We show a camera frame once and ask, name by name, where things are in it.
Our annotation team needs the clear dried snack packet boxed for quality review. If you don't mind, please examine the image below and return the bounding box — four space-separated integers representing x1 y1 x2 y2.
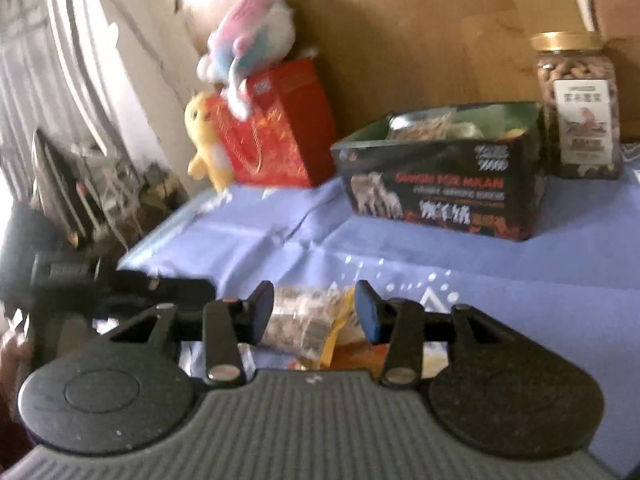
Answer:
260 285 354 367

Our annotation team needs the pastel plush toy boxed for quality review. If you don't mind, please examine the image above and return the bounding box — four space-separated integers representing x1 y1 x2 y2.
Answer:
196 0 296 120

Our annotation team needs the red gift bag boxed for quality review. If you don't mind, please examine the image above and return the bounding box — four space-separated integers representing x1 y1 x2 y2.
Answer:
207 58 337 188

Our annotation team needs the small brown snack packet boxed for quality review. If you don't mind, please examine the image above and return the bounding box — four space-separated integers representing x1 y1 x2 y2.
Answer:
386 112 484 142

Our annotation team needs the black printed storage box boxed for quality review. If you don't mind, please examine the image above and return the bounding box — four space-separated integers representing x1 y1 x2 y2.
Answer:
331 101 546 242

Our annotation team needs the nut jar with gold lid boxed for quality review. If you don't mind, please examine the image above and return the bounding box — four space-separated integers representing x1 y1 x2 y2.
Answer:
530 32 622 180

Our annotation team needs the white cable clutter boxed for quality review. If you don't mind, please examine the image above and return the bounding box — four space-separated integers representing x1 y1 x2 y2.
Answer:
32 129 188 259

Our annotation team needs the brown chair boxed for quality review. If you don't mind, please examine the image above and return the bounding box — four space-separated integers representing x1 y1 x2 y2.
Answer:
588 0 639 139

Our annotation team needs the orange red snack packet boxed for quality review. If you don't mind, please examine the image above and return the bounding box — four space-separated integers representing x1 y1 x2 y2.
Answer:
319 301 452 380

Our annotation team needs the blue tablecloth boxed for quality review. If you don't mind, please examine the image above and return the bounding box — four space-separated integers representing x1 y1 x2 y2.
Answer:
122 144 639 476

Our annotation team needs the yellow plush toy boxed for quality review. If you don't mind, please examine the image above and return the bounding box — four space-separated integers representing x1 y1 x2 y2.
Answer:
184 92 235 193

